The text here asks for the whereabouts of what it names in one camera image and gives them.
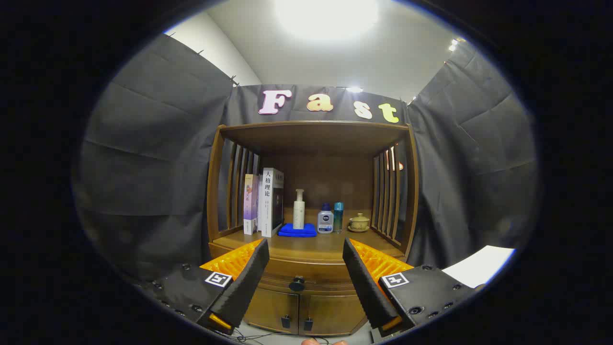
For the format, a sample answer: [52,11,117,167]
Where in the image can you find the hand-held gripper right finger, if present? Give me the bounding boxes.
[342,238,479,338]

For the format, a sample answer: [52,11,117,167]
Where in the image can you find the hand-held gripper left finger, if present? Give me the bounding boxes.
[144,238,270,336]

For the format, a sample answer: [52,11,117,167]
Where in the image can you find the wooden drawer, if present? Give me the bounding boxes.
[209,242,411,294]

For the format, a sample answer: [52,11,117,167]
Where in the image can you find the wooden cabinet door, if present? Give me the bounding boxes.
[298,292,369,336]
[244,287,300,334]

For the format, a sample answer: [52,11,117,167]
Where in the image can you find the wooden cabinet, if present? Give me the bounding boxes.
[207,120,420,337]

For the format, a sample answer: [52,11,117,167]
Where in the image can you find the beige lidded teacup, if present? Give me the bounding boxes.
[348,213,370,233]

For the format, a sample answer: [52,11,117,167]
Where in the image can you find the blue folded cloth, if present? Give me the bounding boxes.
[278,223,318,238]

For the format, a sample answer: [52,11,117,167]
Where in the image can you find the clear bottle with blue cap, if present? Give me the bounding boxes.
[317,203,334,234]

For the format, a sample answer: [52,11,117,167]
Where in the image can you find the purple book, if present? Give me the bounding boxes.
[243,173,259,235]

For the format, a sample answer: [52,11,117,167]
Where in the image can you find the thick white book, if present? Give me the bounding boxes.
[258,168,284,238]

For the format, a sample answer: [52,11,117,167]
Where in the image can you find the white pump bottle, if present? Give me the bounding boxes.
[293,189,306,230]

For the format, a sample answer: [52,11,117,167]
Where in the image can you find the white panel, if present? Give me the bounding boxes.
[442,245,516,289]

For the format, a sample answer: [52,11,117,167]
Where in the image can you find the black backdrop cloth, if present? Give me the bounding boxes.
[72,34,539,283]

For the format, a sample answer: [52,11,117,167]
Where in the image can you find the black floor cables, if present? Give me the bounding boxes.
[218,328,331,345]

